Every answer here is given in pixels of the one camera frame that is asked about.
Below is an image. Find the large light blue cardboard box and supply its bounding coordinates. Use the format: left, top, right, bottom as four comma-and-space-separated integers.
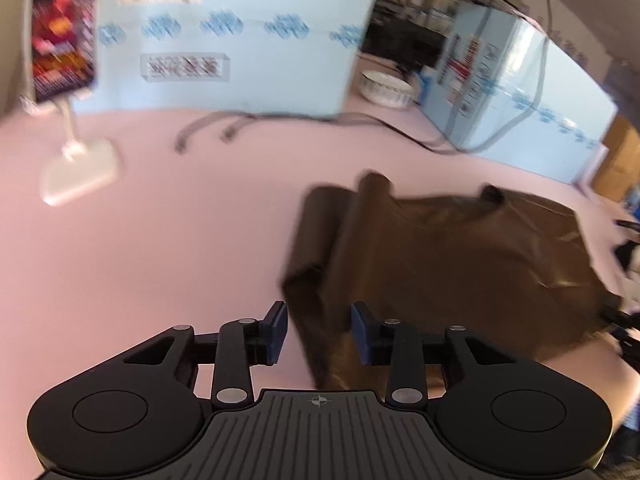
95, 0, 387, 122

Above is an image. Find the white bowl with black stripes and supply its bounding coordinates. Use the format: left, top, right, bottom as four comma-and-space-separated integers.
359, 70, 417, 109

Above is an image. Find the long light blue cardboard box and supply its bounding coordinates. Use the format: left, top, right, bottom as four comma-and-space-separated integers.
419, 1, 621, 186

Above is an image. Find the smartphone with lit screen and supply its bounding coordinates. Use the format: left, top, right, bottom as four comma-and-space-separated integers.
29, 0, 101, 103

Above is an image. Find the white phone stand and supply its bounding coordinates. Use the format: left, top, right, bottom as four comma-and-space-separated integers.
19, 91, 123, 207

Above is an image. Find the blue tissue pack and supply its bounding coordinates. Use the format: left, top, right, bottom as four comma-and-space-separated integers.
419, 66, 437, 107

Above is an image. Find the brown cardboard box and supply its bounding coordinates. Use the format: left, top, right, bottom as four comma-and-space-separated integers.
594, 114, 640, 202

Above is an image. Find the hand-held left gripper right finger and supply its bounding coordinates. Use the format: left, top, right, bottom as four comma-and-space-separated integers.
351, 302, 518, 408

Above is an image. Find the brown buttoned jacket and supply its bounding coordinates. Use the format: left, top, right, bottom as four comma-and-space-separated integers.
280, 172, 626, 391

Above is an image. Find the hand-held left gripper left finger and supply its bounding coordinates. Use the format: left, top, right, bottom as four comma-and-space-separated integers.
122, 301, 288, 408

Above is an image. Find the black office chair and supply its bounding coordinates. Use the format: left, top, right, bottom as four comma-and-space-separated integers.
362, 7, 446, 78

